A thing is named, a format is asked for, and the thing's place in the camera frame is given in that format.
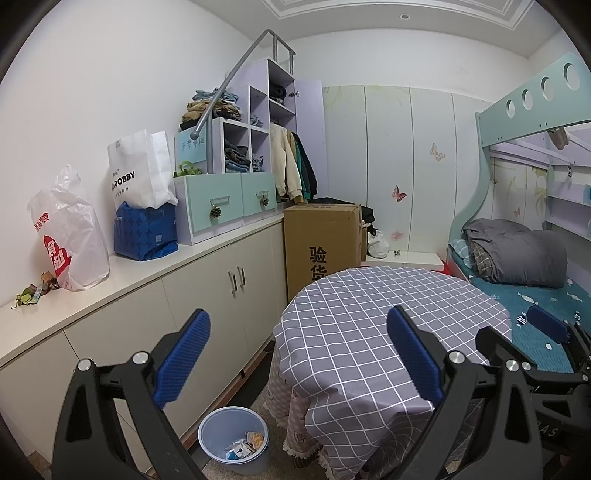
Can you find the small white plastic bag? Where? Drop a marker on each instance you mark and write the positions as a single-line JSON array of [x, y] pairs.
[[377, 244]]

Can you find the teal patterned bedsheet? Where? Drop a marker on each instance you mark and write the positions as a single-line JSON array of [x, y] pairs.
[[521, 304]]

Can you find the pale butterfly sticker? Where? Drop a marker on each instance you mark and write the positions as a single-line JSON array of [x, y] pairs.
[[437, 151]]

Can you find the grey duvet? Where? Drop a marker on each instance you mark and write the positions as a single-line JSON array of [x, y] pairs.
[[517, 254]]

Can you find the cream hanging jacket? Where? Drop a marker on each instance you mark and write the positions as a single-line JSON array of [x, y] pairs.
[[284, 161]]

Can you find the pink lace-edged undercloth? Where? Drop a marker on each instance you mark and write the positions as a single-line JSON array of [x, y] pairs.
[[286, 415]]

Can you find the pile of black clothes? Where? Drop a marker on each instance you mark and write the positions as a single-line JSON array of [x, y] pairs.
[[368, 219]]

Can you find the long cream cabinet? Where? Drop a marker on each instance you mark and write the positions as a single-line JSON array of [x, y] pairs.
[[194, 286]]

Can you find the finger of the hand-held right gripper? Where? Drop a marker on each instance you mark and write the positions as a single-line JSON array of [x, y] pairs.
[[494, 344], [547, 323]]

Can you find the small clutter on counter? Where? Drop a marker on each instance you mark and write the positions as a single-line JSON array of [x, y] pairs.
[[27, 297]]

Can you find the tall cardboard box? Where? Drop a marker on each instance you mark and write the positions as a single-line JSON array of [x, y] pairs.
[[323, 240]]

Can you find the blue plastic waste bin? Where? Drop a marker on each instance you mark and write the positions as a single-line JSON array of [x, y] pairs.
[[212, 438]]

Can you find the green hanging jacket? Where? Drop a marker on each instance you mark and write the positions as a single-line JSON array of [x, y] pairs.
[[307, 168]]

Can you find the white paper shopping bag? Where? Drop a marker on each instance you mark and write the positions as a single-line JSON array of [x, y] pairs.
[[138, 161]]

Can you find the green artificial plant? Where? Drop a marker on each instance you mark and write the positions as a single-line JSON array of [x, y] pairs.
[[187, 170]]

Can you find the brown crumpled wrapper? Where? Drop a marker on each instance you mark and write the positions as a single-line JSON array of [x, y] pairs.
[[48, 280]]

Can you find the teal storage box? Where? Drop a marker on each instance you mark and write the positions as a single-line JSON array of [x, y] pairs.
[[191, 150]]

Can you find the blue woven bag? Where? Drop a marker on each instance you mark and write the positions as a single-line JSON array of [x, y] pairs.
[[143, 230]]

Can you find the grey metal handrail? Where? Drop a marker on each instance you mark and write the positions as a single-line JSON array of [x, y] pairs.
[[235, 69]]

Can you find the dark folded clothes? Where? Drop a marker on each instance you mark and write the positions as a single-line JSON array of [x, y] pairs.
[[278, 92]]

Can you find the pink butterfly sticker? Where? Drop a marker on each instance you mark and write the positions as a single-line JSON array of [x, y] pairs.
[[398, 193]]

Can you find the white low platform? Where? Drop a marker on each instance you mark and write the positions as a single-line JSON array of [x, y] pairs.
[[401, 259]]

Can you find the folded jeans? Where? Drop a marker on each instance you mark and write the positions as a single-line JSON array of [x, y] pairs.
[[238, 159]]

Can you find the round table with checked tablecloth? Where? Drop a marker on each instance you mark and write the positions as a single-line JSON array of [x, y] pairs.
[[341, 323]]

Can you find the teal bunk bed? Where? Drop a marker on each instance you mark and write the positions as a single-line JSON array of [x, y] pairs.
[[503, 120]]

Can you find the pine cone ornament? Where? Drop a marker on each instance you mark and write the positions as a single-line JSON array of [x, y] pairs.
[[264, 201], [215, 212]]

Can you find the white wardrobe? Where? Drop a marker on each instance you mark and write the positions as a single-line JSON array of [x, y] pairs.
[[383, 147]]

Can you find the lilac stair cabinet teal drawers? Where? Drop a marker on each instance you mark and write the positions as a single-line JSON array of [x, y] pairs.
[[226, 203]]

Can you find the white plastic bag red print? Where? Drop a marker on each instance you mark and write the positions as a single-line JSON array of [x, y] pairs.
[[74, 230]]

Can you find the stack of folded clothes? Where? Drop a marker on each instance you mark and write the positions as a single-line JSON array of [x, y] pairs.
[[210, 108]]

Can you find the pile of wrappers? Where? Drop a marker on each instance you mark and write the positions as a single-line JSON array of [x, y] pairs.
[[244, 447]]

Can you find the pink flower sticker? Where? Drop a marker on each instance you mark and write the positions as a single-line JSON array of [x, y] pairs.
[[396, 235]]

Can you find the black cloth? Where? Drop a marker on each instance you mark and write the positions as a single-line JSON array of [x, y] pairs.
[[332, 201]]

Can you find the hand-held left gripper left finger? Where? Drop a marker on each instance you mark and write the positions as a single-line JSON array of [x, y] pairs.
[[182, 360]]

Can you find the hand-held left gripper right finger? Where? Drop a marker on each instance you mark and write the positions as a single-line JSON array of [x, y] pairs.
[[415, 355]]

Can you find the brown hanging cloth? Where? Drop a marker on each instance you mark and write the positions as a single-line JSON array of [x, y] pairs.
[[557, 138]]

